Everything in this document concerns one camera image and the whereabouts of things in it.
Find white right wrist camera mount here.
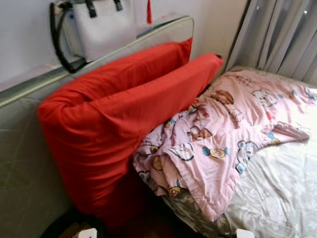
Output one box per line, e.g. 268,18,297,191
236,229,255,238

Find grey pleated curtain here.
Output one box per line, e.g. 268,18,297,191
225,0,317,85

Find grey padded headboard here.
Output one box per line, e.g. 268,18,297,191
0,15,195,238

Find beige leaf-print bed sheet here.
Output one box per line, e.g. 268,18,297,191
161,107,317,238

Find thin red cushion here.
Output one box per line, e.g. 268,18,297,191
42,38,193,107

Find white handbag black straps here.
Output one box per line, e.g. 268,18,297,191
50,0,138,74

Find red tassel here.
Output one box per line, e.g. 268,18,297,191
145,0,153,24

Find thick red cushion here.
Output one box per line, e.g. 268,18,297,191
37,53,224,231

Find pink cartoon print blanket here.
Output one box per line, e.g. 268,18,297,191
132,69,317,222

